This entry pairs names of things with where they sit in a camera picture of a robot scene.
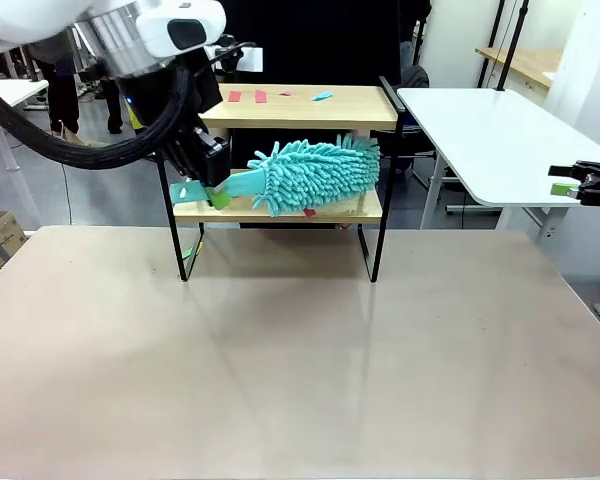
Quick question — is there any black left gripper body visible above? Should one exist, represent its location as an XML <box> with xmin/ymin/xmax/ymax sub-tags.
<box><xmin>162</xmin><ymin>125</ymin><xmax>231</xmax><ymax>190</ymax></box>

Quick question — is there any teal chenille duster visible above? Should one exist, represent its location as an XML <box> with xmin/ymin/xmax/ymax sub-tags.
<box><xmin>169</xmin><ymin>132</ymin><xmax>382</xmax><ymax>220</ymax></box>

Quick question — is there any two-tier wooden metal shelf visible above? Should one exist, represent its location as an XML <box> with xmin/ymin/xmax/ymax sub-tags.
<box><xmin>152</xmin><ymin>74</ymin><xmax>406</xmax><ymax>284</ymax></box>

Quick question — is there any white side table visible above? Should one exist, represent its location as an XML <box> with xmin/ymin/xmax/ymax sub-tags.
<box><xmin>395</xmin><ymin>87</ymin><xmax>600</xmax><ymax>246</ymax></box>

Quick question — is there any wooden desk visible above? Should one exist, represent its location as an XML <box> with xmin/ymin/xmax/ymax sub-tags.
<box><xmin>474</xmin><ymin>46</ymin><xmax>564</xmax><ymax>91</ymax></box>

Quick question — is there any black stand pole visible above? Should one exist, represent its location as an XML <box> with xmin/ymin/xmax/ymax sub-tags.
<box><xmin>494</xmin><ymin>0</ymin><xmax>530</xmax><ymax>92</ymax></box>

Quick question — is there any person in black shirt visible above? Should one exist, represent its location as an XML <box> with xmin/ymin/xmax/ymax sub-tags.
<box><xmin>219</xmin><ymin>0</ymin><xmax>434</xmax><ymax>231</ymax></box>

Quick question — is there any person in grey top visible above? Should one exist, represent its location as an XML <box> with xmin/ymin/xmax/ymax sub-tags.
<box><xmin>27</xmin><ymin>42</ymin><xmax>84</xmax><ymax>136</ymax></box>

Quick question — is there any black office chair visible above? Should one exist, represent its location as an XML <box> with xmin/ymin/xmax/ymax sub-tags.
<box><xmin>369</xmin><ymin>64</ymin><xmax>461</xmax><ymax>194</ymax></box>

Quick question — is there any white desk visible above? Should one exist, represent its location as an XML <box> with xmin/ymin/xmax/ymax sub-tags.
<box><xmin>0</xmin><ymin>77</ymin><xmax>50</xmax><ymax>229</ymax></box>

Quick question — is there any cardboard box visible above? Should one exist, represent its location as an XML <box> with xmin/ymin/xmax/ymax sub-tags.
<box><xmin>0</xmin><ymin>209</ymin><xmax>29</xmax><ymax>275</ymax></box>

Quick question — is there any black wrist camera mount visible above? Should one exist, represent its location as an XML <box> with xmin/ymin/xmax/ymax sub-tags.
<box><xmin>202</xmin><ymin>34</ymin><xmax>264</xmax><ymax>76</ymax></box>

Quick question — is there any black floor cable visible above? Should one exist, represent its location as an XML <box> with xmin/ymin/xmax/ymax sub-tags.
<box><xmin>59</xmin><ymin>162</ymin><xmax>76</xmax><ymax>226</ymax></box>

